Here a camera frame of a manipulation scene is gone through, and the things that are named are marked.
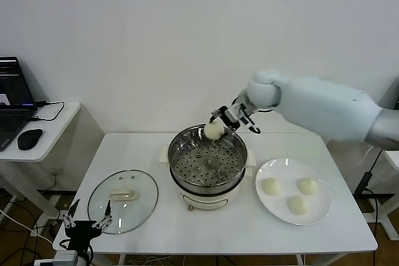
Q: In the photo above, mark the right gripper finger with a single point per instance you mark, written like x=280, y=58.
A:
x=215, y=115
x=232, y=131

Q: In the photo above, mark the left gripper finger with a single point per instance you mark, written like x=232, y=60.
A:
x=107, y=213
x=72, y=213

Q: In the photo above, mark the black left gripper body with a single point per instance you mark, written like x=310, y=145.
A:
x=82, y=231

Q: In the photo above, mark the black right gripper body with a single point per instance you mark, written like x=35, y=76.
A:
x=240, y=124

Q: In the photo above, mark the white steamed baozi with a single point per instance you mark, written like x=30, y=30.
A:
x=297, y=205
x=213, y=131
x=272, y=187
x=307, y=186

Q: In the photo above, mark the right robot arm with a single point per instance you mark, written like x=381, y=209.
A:
x=311, y=107

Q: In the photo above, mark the stainless steel steamer basket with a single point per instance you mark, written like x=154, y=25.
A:
x=205, y=189

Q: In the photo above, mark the white round plate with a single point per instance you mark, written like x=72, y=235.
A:
x=271, y=169

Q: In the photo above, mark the cream electric cooker base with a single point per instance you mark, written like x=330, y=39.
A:
x=209, y=202

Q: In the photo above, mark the white side desk with laptop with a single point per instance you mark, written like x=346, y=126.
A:
x=59, y=129

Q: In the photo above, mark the black computer mouse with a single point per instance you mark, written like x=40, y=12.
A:
x=29, y=139

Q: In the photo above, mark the black open laptop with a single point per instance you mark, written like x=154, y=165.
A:
x=12, y=91

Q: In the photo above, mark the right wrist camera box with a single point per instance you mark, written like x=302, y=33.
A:
x=233, y=113

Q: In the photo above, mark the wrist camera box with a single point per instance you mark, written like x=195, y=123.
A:
x=233, y=113
x=62, y=258

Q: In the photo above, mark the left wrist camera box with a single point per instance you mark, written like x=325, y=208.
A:
x=62, y=258

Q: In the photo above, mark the white wall socket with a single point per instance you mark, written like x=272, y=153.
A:
x=55, y=174

